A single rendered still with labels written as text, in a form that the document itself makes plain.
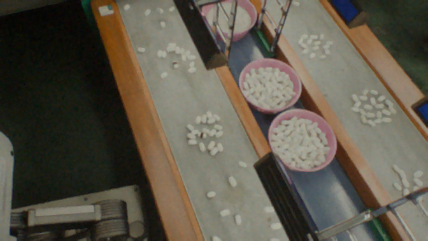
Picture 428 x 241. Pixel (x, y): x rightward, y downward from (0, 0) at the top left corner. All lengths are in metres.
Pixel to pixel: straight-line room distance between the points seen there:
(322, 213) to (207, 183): 0.45
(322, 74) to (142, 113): 0.81
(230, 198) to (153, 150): 0.34
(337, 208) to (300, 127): 0.34
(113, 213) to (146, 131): 0.33
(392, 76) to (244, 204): 0.89
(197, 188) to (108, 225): 0.33
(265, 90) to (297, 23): 0.45
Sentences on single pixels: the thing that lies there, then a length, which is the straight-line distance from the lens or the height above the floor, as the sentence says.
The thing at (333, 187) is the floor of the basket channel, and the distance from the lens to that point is 1.40.
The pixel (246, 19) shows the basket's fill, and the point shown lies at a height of 0.73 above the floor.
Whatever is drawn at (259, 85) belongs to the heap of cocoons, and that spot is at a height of 0.74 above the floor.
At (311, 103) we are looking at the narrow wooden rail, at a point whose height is 0.74.
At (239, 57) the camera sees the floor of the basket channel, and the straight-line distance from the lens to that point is 1.61.
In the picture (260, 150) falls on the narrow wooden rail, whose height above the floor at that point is 0.76.
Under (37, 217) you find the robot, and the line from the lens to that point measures 1.15.
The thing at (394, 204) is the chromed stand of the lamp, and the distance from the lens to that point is 1.24.
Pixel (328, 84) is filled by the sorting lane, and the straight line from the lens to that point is 1.55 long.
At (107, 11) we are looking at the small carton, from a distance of 1.69.
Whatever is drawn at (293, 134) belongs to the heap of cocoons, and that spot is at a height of 0.74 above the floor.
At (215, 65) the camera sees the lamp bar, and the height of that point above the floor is 1.06.
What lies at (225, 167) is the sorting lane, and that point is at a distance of 1.25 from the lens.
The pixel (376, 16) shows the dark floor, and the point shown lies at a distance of 3.18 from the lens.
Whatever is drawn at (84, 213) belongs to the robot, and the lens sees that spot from 1.18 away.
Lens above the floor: 1.90
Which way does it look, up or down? 61 degrees down
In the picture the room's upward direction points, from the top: 7 degrees clockwise
